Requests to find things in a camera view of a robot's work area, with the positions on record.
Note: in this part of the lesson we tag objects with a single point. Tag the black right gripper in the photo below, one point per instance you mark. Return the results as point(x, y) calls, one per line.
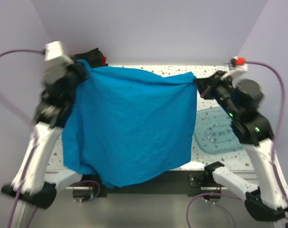
point(206, 86)

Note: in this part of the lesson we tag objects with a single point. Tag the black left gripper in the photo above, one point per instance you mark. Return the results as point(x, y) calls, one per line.
point(77, 71)

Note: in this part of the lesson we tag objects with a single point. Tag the blue t shirt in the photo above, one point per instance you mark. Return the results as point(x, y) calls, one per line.
point(130, 125)

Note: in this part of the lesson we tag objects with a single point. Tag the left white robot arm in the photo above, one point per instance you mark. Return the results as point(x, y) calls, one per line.
point(37, 156)

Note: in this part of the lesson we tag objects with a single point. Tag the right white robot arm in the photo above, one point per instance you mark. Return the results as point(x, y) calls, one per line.
point(257, 161)

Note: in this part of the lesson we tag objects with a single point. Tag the folded black t shirt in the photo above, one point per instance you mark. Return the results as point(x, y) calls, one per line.
point(92, 57)

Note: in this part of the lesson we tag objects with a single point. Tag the folded red t shirt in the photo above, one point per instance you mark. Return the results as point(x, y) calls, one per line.
point(104, 60)

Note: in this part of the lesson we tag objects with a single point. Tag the translucent blue plastic bin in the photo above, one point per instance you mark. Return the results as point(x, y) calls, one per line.
point(213, 133)

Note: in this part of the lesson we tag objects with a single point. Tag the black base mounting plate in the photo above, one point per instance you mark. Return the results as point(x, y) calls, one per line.
point(190, 183)

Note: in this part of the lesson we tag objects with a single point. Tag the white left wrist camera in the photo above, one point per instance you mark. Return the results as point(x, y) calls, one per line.
point(55, 54)

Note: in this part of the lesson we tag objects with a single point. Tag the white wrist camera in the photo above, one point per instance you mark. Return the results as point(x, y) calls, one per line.
point(55, 54)
point(237, 67)

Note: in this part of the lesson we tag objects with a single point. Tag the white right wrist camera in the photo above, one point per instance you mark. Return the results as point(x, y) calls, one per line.
point(237, 67)

